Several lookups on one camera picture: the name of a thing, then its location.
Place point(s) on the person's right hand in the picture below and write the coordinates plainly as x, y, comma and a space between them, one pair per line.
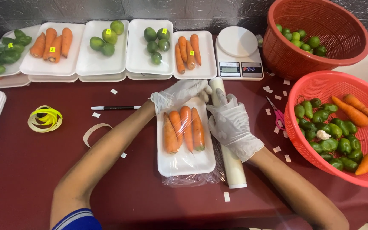
233, 127

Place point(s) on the person's left hand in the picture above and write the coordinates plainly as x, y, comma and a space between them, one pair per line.
177, 92

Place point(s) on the person's left fingers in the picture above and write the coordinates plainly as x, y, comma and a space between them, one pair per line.
198, 88

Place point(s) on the white cling film roll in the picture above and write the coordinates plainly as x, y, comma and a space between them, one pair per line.
233, 172

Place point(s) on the clear cling film sheet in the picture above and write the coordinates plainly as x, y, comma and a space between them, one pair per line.
190, 180

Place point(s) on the white foam tray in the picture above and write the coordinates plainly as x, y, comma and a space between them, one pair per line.
53, 67
184, 163
149, 77
97, 65
208, 72
102, 77
136, 60
6, 83
53, 78
14, 65

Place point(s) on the green lime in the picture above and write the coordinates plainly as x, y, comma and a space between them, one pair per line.
156, 58
164, 35
152, 47
149, 34
110, 38
164, 45
96, 43
117, 27
108, 50

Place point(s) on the white digital kitchen scale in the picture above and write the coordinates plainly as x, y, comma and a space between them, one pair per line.
237, 48

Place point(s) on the scattered white paper bits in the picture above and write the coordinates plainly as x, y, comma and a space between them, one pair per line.
277, 97

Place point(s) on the black and white pen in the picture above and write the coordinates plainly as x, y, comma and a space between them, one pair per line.
117, 108

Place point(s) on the white paper scrap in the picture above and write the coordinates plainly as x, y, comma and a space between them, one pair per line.
226, 196
124, 155
96, 115
114, 91

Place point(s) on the pile of small limes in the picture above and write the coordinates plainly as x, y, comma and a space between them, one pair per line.
299, 40

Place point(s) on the white backing paper strip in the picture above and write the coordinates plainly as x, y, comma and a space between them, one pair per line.
89, 131

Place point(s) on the pile of glossy green peppers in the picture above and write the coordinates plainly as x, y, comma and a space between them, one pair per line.
327, 140

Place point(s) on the tall red plastic basket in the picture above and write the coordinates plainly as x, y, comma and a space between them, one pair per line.
331, 32

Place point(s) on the yellow sticker roll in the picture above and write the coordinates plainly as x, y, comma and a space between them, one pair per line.
48, 113

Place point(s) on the blue striped shirt sleeve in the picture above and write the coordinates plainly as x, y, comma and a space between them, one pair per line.
78, 220

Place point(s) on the heap of green peppers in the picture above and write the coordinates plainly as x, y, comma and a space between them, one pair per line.
6, 54

